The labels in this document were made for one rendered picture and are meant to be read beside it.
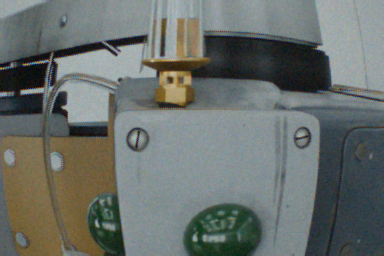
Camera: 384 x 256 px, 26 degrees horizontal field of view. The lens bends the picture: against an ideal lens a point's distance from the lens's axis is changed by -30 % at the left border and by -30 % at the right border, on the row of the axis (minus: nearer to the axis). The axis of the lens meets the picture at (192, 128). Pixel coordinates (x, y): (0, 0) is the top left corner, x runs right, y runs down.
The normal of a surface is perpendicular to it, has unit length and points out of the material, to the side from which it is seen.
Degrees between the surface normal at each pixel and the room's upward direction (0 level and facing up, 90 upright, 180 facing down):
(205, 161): 90
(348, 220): 90
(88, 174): 90
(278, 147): 90
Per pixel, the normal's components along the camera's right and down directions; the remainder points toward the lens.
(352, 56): 0.07, 0.05
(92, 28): -0.74, 0.04
